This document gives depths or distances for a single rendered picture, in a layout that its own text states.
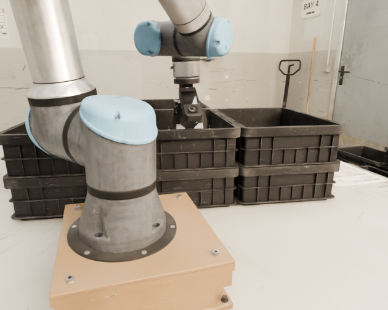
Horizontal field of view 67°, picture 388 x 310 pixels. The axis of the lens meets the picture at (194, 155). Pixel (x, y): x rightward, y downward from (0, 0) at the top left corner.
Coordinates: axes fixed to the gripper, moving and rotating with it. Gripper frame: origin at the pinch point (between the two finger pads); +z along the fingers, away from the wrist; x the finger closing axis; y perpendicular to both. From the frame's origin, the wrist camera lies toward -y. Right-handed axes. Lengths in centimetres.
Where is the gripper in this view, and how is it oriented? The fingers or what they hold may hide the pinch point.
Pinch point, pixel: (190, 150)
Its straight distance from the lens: 84.1
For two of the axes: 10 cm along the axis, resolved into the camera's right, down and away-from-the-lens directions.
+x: -9.9, 0.8, -1.4
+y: -1.6, -3.1, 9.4
